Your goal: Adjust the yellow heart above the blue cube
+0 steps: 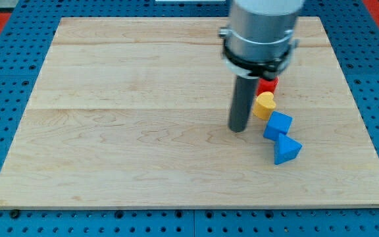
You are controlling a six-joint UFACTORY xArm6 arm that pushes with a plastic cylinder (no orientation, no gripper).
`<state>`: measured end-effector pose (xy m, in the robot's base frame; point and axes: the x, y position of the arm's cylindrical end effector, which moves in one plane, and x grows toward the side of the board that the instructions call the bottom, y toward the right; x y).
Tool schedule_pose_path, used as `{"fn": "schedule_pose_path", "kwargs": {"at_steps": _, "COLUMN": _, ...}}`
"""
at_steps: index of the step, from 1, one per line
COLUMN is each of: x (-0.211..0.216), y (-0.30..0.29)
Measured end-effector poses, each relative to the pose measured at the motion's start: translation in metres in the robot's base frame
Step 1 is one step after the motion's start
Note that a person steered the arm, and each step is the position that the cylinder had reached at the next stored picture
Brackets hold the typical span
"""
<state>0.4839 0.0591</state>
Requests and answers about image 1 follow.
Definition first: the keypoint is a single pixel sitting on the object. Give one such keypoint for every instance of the yellow heart block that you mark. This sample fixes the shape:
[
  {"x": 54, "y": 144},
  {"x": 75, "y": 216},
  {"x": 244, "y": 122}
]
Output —
[{"x": 264, "y": 105}]

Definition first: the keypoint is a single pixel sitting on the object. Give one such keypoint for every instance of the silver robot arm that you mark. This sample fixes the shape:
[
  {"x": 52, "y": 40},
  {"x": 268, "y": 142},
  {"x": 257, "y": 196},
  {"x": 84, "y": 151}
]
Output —
[{"x": 258, "y": 38}]

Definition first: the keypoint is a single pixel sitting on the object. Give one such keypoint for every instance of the blue cube block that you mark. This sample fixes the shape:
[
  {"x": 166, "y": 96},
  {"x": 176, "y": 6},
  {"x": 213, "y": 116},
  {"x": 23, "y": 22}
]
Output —
[{"x": 277, "y": 124}]

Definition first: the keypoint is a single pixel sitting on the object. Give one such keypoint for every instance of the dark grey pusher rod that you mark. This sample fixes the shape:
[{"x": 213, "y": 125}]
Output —
[{"x": 242, "y": 100}]

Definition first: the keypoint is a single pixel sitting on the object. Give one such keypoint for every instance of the wooden board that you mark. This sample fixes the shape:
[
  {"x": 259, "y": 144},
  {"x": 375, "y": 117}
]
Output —
[{"x": 131, "y": 113}]

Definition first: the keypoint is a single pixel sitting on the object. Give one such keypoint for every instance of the red block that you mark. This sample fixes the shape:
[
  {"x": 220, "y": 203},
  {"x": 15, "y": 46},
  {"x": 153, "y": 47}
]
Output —
[{"x": 267, "y": 85}]

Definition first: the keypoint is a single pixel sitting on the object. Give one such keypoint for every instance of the blue triangle block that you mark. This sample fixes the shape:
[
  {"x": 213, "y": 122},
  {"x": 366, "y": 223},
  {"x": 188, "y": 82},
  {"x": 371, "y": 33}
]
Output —
[{"x": 286, "y": 149}]

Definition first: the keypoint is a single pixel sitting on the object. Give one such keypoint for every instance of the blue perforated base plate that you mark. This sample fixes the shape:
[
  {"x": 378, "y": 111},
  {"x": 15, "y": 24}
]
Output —
[{"x": 24, "y": 43}]

